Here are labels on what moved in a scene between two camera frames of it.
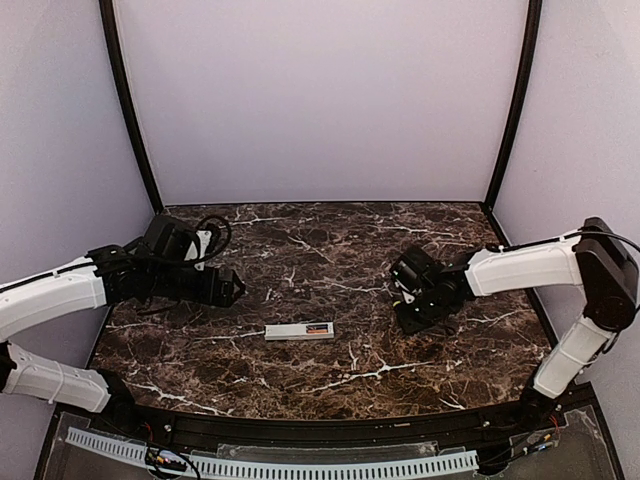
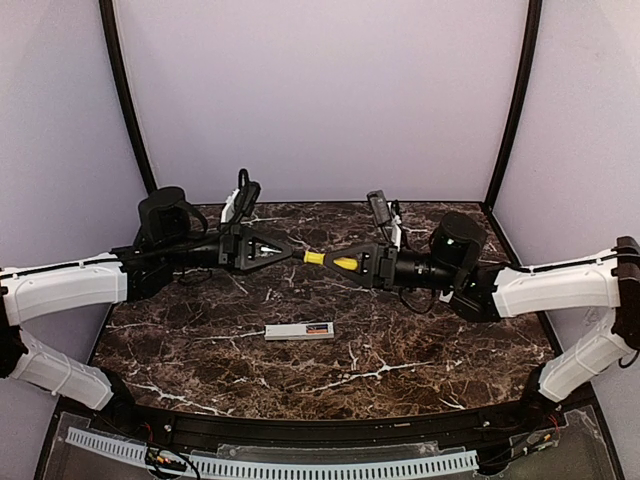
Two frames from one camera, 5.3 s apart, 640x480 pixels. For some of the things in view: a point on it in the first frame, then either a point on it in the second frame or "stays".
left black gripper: x=220 y=286 -> x=227 y=248
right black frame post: x=518 y=101 stays
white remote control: x=299 y=331 stays
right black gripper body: x=417 y=320 -> x=388 y=268
